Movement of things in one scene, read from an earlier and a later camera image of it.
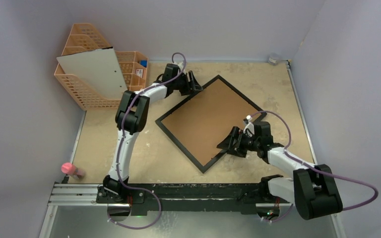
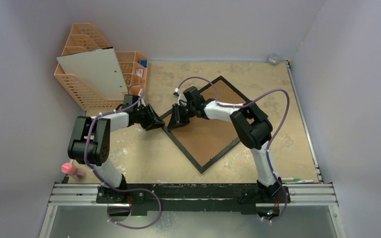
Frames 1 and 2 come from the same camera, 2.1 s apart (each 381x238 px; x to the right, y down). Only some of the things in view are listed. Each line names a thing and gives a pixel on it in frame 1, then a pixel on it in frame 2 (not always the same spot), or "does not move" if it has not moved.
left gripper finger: (195, 85) -> (158, 122)
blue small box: (144, 63) does not move
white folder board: (99, 68) does not move
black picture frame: (255, 111) does not move
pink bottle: (69, 168) does not move
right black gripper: (238, 142) -> (180, 113)
